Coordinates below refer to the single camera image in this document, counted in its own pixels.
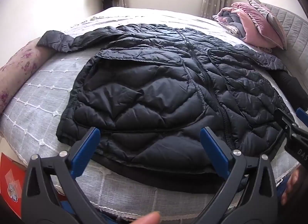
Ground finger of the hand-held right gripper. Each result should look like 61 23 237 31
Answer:
274 108 299 135
295 107 308 125

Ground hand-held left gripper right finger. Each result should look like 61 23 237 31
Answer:
190 127 280 224

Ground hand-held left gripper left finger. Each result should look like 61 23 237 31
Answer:
21 127 113 224

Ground black puffer jacket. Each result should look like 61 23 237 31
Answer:
36 23 296 188

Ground person's right hand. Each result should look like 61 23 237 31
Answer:
281 166 302 206

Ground person's left hand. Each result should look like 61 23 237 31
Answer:
136 211 161 224

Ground black cloth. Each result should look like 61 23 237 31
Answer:
272 69 300 110

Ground bed with grey quilted cover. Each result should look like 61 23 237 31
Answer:
0 6 308 218

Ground red printed box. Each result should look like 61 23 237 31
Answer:
0 152 28 220

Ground grey padded headboard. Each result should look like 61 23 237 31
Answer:
260 2 308 112

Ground pink velvet pillow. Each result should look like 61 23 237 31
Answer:
231 2 281 49

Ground floral bolster pillow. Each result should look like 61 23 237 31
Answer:
0 37 56 117

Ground grey velvet pillow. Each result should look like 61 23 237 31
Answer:
244 0 287 50

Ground folded pink grey quilt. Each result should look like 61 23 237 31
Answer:
212 7 249 39

